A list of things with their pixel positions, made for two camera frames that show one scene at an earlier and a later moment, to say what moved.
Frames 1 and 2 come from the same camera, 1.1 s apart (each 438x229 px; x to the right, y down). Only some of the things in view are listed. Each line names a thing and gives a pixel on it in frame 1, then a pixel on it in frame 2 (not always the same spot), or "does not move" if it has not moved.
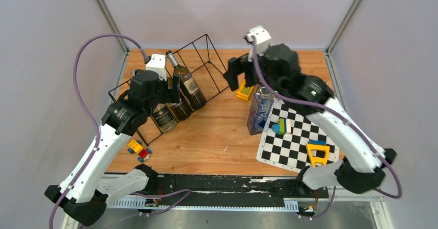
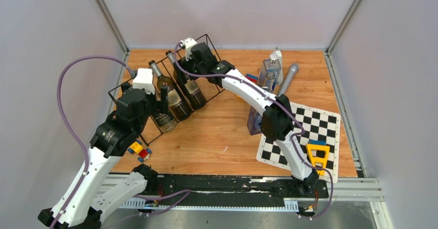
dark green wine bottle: x=191 y=90 does not move
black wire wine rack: x=187 y=77 does not move
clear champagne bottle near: x=164 y=115 does not move
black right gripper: x=236 y=66 → x=186 y=65
